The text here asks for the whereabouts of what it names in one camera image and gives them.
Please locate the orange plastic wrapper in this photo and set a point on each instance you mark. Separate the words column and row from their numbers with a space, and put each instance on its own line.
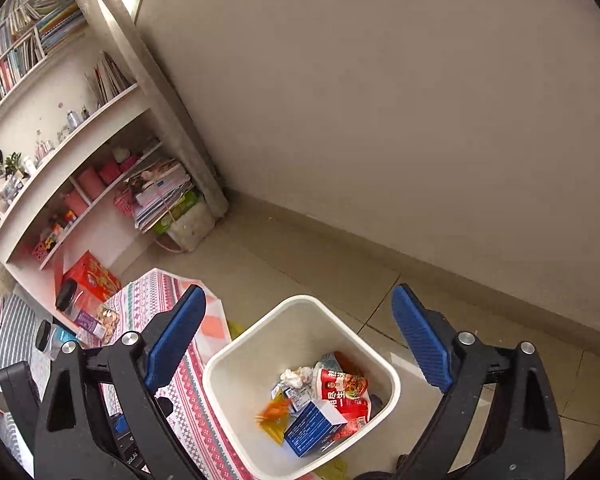
column 275, row 410

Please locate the red gift box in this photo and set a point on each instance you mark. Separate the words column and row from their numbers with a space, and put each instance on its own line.
column 92, row 275

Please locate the leaning booklets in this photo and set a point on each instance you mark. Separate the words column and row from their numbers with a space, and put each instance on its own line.
column 111, row 77

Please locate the green and white bag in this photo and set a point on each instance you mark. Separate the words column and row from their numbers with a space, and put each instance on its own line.
column 187, row 222

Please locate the dark blue cardboard box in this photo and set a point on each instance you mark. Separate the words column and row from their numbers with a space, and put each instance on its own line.
column 312, row 427

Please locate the yellow snack packet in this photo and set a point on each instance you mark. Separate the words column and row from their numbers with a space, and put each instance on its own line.
column 272, row 432

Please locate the striped sofa cover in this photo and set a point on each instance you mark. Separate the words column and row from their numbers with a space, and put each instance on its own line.
column 15, row 330

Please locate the row of books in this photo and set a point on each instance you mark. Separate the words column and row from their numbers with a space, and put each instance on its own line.
column 15, row 50

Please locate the pink plastic basket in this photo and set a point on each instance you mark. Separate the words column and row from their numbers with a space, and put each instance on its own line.
column 125, row 201
column 110, row 172

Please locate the patterned tablecloth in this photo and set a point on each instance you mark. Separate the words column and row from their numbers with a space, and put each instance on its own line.
column 200, row 410

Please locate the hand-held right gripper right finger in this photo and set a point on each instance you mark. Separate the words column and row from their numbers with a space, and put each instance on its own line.
column 422, row 340

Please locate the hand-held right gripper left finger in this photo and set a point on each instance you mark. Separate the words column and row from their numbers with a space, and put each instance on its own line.
column 177, row 330

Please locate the white trash bin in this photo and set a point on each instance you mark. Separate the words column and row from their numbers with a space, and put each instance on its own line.
column 280, row 340

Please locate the white tissue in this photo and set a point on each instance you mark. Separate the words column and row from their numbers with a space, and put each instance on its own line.
column 295, row 376

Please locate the clear jar with blue label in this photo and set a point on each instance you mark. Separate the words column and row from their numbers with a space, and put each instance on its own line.
column 55, row 340

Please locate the pile of papers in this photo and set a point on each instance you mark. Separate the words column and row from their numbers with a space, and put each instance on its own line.
column 162, row 190

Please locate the red instant noodle bowl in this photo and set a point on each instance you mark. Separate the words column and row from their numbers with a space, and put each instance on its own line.
column 342, row 385

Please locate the small green plant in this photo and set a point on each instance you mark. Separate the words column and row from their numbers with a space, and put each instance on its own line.
column 13, row 162

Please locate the clear jar with purple label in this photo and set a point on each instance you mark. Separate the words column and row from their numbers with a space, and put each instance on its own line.
column 87, row 312

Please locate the white bookshelf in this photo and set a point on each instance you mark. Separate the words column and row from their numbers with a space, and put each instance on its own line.
column 45, row 135

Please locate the red plastic basket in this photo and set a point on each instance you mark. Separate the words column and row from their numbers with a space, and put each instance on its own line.
column 42, row 251

